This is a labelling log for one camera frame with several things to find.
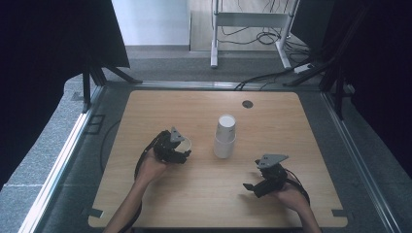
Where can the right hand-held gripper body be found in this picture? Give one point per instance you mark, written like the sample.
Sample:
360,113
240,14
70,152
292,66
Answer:
272,176

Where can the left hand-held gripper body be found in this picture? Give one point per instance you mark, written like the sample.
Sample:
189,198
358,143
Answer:
166,150

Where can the person's left hand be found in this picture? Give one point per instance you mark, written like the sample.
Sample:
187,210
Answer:
150,170

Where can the person's right hand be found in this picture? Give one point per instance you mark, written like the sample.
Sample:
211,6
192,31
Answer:
291,197

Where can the dark round table grommet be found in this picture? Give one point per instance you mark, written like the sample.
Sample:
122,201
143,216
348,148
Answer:
247,104

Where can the black tripod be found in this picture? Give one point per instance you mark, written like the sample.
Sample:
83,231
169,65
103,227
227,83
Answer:
94,76

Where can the white power strip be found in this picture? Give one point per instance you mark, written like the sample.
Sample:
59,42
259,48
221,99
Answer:
303,68

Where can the black slanted stand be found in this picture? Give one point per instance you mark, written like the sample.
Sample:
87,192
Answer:
327,61

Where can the black curtain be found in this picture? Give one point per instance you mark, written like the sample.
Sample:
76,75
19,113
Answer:
48,64
385,64

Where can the white metal stand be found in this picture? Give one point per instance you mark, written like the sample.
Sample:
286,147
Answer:
249,19

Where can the aluminium rail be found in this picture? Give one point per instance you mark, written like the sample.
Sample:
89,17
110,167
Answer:
359,161
61,161
194,85

